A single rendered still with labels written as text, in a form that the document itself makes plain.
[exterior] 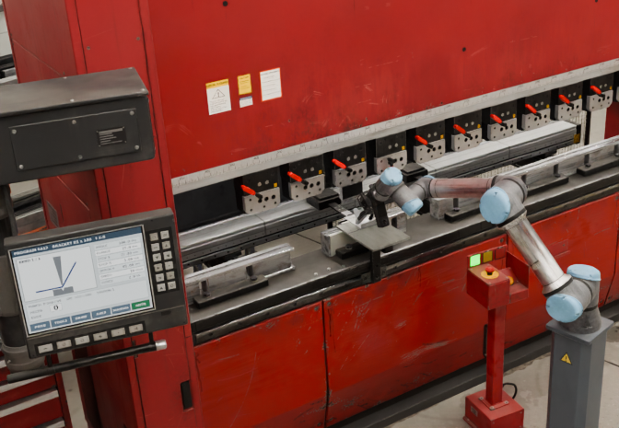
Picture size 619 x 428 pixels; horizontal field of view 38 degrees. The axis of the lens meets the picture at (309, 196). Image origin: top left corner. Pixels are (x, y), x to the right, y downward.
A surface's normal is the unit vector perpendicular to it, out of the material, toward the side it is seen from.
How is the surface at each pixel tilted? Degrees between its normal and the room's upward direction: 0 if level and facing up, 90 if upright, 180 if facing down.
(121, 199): 90
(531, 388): 0
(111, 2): 90
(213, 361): 90
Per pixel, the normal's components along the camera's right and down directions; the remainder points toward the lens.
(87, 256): 0.32, 0.37
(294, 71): 0.51, 0.32
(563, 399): -0.71, 0.33
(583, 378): 0.00, 0.41
